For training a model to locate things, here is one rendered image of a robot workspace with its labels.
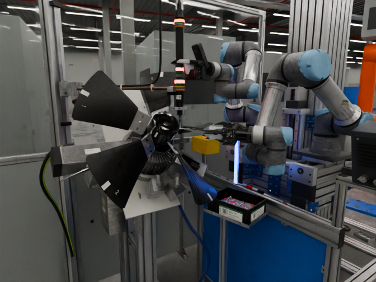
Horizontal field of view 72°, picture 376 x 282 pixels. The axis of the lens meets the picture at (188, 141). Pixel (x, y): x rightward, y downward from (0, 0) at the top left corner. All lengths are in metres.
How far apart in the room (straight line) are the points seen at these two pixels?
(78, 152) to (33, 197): 0.75
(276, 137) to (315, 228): 0.39
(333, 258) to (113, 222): 0.99
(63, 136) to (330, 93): 1.32
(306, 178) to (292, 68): 0.55
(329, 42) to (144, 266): 1.56
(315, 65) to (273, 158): 0.38
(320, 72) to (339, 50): 0.73
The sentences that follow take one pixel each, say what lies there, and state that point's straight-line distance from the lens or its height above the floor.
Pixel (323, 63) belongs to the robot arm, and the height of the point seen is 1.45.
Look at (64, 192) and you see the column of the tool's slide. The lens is 1.62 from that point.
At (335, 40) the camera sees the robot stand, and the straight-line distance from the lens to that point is 1.79.
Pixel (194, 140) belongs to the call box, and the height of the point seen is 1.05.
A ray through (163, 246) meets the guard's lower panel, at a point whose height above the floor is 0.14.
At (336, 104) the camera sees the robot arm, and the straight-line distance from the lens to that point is 1.26.
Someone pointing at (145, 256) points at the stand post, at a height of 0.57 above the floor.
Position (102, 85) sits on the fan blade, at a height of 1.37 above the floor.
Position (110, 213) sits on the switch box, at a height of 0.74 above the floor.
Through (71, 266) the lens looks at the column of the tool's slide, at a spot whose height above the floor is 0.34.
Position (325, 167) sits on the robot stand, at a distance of 1.45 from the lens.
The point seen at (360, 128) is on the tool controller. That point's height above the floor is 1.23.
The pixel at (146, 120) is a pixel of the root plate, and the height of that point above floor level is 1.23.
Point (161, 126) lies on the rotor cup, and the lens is 1.03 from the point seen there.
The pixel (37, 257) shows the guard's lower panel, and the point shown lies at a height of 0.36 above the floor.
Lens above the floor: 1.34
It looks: 11 degrees down
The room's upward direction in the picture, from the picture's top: straight up
